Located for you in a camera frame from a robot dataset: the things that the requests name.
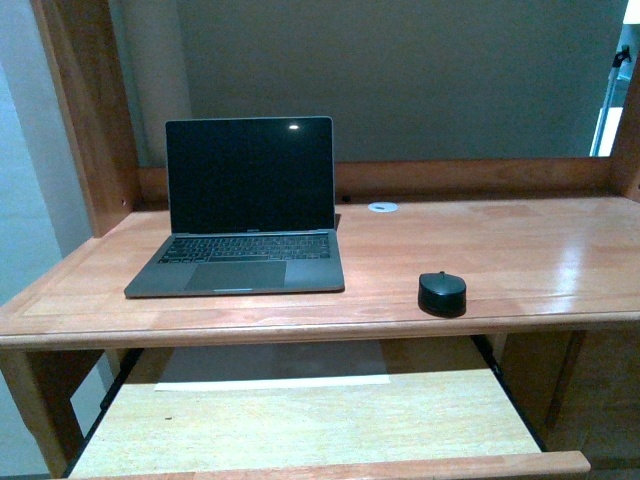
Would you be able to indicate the black wireless mouse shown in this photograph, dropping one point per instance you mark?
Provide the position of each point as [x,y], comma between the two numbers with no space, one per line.
[442,294]

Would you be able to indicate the grey laptop computer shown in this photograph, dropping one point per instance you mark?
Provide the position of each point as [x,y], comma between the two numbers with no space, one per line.
[252,210]

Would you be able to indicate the wooden keyboard tray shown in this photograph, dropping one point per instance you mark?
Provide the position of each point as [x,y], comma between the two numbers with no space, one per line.
[443,415]

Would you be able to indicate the wooden desk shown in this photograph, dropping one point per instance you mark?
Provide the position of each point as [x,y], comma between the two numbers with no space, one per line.
[542,244]

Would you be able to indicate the white cable grommet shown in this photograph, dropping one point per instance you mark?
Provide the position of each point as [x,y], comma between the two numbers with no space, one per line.
[383,207]

